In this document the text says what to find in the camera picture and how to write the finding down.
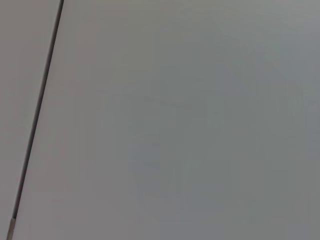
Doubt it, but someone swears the black wall seam strip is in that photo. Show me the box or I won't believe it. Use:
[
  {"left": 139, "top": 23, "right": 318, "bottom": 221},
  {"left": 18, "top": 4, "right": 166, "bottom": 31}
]
[{"left": 5, "top": 0, "right": 65, "bottom": 240}]

